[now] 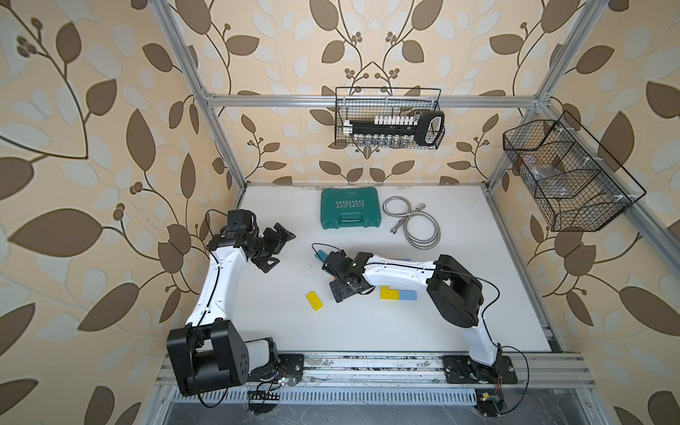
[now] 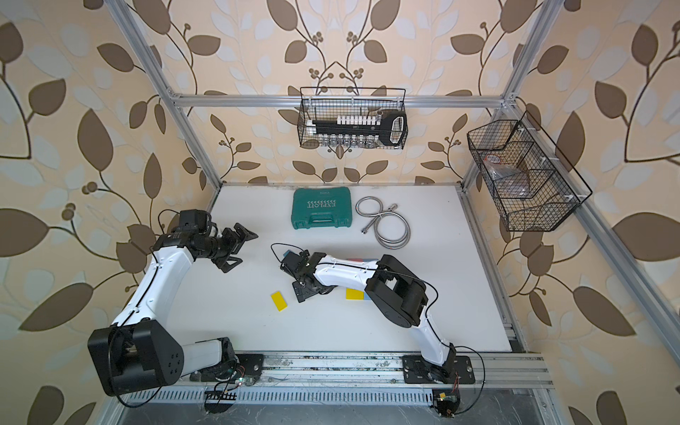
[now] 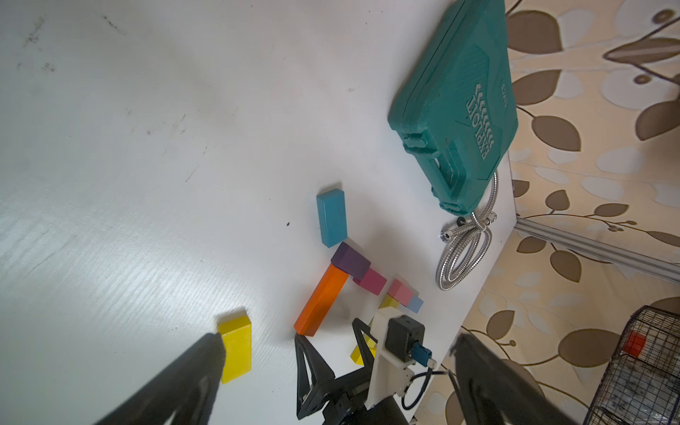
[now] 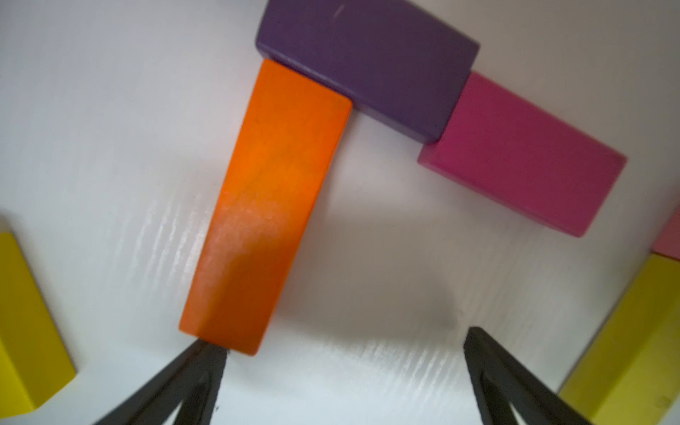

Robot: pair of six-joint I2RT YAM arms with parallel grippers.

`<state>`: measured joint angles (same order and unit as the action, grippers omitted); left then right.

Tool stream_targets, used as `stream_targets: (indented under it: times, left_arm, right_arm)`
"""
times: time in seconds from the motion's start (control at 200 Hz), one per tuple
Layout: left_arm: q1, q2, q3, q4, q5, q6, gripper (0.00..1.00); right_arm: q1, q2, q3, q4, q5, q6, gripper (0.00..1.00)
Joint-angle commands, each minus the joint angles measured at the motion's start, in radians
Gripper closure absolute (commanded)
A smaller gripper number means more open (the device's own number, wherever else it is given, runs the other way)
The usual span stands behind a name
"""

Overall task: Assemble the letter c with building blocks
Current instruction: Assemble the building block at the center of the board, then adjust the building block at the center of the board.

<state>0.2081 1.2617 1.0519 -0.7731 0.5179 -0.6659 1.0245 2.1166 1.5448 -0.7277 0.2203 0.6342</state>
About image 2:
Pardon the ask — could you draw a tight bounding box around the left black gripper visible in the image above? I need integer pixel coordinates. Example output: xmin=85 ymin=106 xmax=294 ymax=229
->
xmin=198 ymin=222 xmax=257 ymax=270

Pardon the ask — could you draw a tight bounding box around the short yellow block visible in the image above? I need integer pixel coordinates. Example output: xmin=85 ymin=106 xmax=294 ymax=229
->
xmin=345 ymin=289 xmax=365 ymax=300

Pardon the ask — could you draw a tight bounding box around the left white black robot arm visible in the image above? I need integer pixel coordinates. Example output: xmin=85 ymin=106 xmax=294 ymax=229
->
xmin=88 ymin=224 xmax=257 ymax=397

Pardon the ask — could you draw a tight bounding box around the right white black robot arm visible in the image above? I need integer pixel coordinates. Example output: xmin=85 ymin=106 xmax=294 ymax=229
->
xmin=280 ymin=251 xmax=456 ymax=382

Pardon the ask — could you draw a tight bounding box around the green plastic tool case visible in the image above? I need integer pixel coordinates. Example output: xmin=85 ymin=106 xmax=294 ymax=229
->
xmin=291 ymin=187 xmax=352 ymax=230

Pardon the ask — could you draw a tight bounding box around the black white socket set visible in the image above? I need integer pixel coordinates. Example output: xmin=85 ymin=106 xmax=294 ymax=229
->
xmin=297 ymin=110 xmax=408 ymax=149

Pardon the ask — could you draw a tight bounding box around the clear plastic bag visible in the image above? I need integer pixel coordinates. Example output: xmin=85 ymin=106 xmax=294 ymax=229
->
xmin=483 ymin=155 xmax=531 ymax=198

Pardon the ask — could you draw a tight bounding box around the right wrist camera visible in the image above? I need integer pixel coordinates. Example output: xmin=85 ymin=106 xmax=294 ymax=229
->
xmin=280 ymin=250 xmax=309 ymax=279

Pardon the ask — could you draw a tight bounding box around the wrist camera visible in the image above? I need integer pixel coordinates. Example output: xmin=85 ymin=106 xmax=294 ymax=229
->
xmin=177 ymin=209 xmax=212 ymax=235
xmin=280 ymin=250 xmax=309 ymax=279

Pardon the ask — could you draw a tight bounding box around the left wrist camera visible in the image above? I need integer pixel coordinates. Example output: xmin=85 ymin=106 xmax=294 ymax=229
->
xmin=177 ymin=209 xmax=212 ymax=235

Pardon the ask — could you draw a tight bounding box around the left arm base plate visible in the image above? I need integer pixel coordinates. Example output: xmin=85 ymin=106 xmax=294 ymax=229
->
xmin=189 ymin=353 xmax=265 ymax=386

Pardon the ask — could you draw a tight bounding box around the coiled metal shower hose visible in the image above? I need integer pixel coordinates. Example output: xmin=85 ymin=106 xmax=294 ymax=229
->
xmin=354 ymin=195 xmax=412 ymax=251

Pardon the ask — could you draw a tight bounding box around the aluminium front rail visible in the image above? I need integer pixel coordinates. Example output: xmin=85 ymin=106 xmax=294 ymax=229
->
xmin=113 ymin=350 xmax=554 ymax=389

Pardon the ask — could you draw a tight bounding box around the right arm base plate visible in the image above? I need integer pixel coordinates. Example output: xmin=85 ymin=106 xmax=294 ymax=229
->
xmin=401 ymin=355 xmax=476 ymax=385

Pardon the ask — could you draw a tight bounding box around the centre black wire basket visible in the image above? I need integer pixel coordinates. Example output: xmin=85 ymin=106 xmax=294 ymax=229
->
xmin=297 ymin=86 xmax=408 ymax=150

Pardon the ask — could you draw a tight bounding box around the black wire basket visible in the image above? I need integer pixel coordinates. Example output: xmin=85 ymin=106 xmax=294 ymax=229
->
xmin=297 ymin=86 xmax=408 ymax=150
xmin=467 ymin=112 xmax=593 ymax=232

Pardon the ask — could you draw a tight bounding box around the right black wire basket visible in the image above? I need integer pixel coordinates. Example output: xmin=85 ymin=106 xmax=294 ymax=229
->
xmin=467 ymin=112 xmax=593 ymax=232

